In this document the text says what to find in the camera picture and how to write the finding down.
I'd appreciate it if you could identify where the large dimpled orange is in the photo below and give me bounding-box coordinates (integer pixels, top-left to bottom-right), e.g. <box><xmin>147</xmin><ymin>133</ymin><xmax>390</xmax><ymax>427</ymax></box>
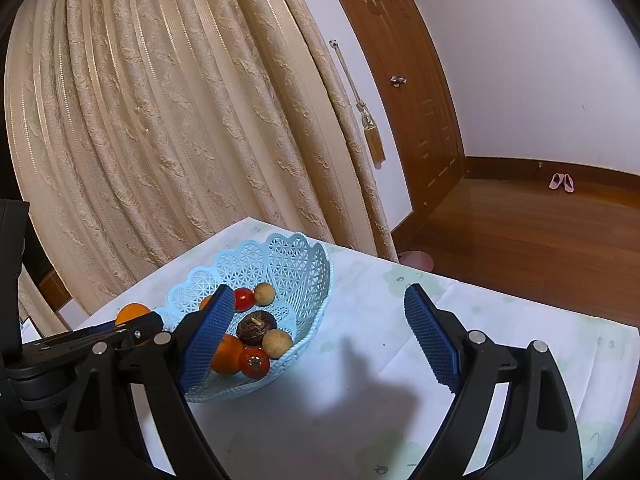
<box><xmin>210</xmin><ymin>334</ymin><xmax>246</xmax><ymax>375</ymax></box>

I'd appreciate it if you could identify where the dark brown round fruit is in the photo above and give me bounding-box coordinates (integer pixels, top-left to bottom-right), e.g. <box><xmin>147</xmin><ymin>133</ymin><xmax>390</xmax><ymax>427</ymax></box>
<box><xmin>236</xmin><ymin>311</ymin><xmax>277</xmax><ymax>347</ymax></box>

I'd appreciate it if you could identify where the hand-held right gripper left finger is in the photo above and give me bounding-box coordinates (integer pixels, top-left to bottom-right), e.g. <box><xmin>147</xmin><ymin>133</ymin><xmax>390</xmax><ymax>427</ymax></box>
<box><xmin>52</xmin><ymin>284</ymin><xmax>237</xmax><ymax>480</ymax></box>

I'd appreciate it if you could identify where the brown wooden furniture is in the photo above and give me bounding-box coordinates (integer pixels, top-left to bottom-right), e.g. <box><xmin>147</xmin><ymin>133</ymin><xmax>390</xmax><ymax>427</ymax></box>
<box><xmin>37</xmin><ymin>267</ymin><xmax>73</xmax><ymax>321</ymax></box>

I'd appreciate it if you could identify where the beige curtain tassel tieback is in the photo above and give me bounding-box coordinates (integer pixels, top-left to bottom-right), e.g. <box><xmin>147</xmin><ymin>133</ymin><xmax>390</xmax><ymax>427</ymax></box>
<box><xmin>329</xmin><ymin>39</ymin><xmax>387</xmax><ymax>167</ymax></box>

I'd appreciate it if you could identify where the brown wooden door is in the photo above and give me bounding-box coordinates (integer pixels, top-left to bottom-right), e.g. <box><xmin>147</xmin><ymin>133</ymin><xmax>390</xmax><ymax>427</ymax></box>
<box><xmin>317</xmin><ymin>0</ymin><xmax>466</xmax><ymax>233</ymax></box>

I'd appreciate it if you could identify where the light blue lattice basket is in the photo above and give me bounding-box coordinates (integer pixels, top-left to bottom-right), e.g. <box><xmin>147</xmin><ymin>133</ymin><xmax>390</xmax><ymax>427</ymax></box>
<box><xmin>152</xmin><ymin>231</ymin><xmax>333</xmax><ymax>403</ymax></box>

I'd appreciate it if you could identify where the pink round object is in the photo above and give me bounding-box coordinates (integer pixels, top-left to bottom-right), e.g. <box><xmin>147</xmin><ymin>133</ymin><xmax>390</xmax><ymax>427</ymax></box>
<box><xmin>397</xmin><ymin>251</ymin><xmax>435</xmax><ymax>273</ymax></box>

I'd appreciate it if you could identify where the brown wooden baseboard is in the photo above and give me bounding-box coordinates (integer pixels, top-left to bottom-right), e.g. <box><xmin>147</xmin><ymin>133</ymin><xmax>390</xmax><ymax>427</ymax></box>
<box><xmin>464</xmin><ymin>156</ymin><xmax>640</xmax><ymax>206</ymax></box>

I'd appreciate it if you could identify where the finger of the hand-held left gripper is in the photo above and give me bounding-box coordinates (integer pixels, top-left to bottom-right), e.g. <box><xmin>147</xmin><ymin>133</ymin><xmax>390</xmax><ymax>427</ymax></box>
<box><xmin>22</xmin><ymin>312</ymin><xmax>165</xmax><ymax>368</ymax></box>
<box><xmin>74</xmin><ymin>323</ymin><xmax>121</xmax><ymax>337</ymax></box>

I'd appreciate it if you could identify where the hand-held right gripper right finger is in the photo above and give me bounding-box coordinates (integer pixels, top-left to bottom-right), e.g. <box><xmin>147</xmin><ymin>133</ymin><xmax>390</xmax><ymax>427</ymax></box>
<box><xmin>404</xmin><ymin>284</ymin><xmax>585</xmax><ymax>480</ymax></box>

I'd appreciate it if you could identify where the wide cream embossed curtain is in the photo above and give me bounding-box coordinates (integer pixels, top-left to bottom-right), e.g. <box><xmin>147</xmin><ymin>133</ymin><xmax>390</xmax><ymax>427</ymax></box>
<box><xmin>4</xmin><ymin>0</ymin><xmax>401</xmax><ymax>336</ymax></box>

